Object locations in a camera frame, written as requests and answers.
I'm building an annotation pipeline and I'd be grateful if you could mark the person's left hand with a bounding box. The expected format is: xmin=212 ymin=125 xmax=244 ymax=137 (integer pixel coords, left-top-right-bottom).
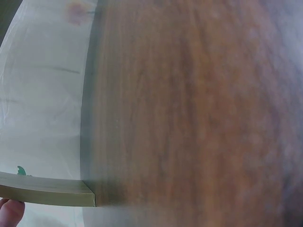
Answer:
xmin=0 ymin=198 xmax=26 ymax=227

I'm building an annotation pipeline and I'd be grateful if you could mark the pale green book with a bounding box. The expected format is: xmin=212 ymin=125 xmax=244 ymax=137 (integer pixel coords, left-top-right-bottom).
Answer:
xmin=0 ymin=172 xmax=98 ymax=208

